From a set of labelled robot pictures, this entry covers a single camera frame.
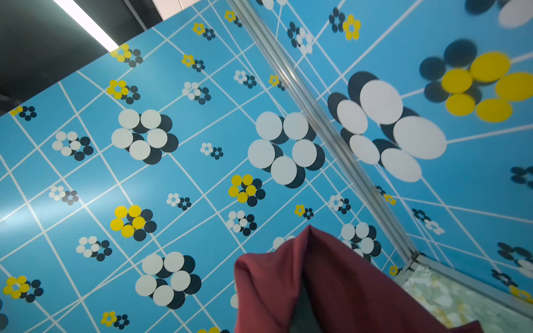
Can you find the maroon button shirt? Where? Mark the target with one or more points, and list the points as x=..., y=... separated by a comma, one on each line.
x=315, y=283

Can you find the aluminium frame corner post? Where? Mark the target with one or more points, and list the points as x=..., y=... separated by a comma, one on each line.
x=363, y=187

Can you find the ceiling strip light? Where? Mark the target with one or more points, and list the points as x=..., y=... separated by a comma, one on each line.
x=71, y=8

